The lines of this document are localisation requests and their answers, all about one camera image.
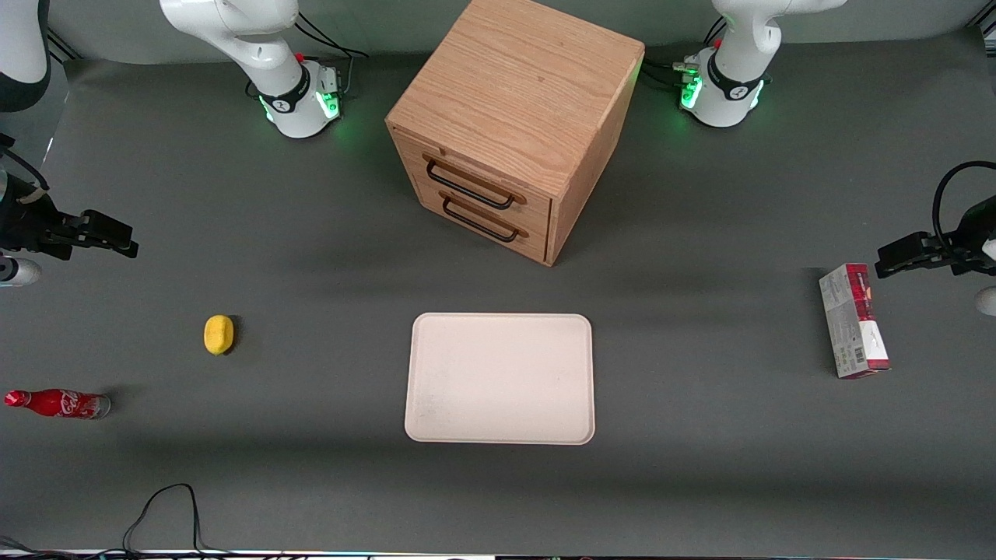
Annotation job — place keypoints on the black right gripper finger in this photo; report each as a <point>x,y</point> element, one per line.
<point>105,225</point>
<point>117,247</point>

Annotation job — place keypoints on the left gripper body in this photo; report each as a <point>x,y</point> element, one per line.
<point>967,243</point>

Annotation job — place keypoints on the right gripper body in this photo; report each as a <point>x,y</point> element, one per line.
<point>28,225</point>

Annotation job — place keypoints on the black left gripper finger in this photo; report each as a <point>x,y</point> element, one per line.
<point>918,266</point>
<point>914,247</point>

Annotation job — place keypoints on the red coke bottle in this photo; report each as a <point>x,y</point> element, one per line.
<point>58,404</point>

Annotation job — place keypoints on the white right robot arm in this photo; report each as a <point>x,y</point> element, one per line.
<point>272,62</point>

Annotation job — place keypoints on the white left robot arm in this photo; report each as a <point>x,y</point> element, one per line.
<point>739,54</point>

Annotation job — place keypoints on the cream plastic tray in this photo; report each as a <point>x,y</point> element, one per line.
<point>499,379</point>

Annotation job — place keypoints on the grey red carton box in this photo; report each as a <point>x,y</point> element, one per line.
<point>853,323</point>

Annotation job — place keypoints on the yellow lemon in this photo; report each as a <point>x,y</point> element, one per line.
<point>219,335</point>

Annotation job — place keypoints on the wooden drawer cabinet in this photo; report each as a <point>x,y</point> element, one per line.
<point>517,85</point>

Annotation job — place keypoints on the black frame rail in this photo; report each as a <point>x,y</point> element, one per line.
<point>64,45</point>

